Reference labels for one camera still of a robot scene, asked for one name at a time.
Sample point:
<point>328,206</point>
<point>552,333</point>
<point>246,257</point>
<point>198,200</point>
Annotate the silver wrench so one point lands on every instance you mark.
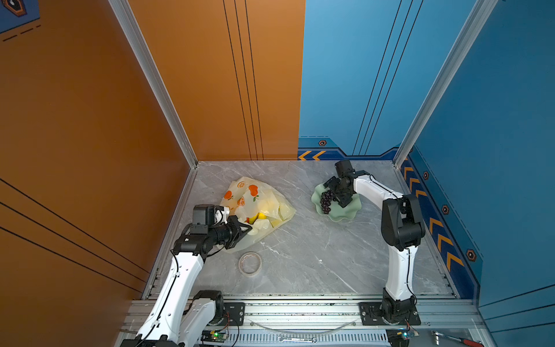
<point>294,339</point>

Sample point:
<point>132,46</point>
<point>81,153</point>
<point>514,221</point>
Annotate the left green circuit board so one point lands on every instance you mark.
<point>214,337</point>

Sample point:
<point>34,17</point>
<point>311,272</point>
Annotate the right green circuit board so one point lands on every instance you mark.
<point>401,338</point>

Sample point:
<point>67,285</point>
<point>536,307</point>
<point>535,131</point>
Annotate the yellow banana bunch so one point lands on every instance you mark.
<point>259,216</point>

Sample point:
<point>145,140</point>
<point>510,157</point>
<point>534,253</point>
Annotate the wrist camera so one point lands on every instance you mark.
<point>210,215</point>
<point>345,170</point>

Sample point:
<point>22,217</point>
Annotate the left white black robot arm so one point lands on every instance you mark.
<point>172,321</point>

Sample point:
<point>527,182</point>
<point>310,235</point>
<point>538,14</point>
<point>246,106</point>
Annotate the clear tape roll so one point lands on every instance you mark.
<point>250,264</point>

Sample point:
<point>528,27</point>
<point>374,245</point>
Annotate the pale green fruit plate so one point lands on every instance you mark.
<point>337,213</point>

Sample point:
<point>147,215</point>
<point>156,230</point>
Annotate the green circuit board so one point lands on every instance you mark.
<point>401,338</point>
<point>214,337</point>

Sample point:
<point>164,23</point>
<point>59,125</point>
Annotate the red handled tool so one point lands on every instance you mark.
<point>437,336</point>

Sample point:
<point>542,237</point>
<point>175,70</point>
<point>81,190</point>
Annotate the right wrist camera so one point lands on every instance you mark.
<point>345,170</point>

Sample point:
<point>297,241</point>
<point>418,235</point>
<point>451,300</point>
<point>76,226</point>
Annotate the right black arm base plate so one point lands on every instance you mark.
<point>385,313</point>

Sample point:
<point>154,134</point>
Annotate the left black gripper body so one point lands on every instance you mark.
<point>227,234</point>

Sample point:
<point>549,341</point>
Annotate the aluminium front rail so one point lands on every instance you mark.
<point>336,322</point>

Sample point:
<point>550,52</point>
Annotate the cream plastic bag orange print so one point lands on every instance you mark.
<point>246,197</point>

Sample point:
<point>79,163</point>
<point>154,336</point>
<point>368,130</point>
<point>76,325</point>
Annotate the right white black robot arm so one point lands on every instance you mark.
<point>402,228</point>

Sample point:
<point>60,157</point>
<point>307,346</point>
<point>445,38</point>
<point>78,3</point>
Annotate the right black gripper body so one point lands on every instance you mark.
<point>335,185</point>

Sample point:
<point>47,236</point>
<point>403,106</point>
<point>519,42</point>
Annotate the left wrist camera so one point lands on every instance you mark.
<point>210,215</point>

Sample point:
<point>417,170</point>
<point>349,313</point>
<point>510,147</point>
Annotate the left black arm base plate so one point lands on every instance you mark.
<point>229,313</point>

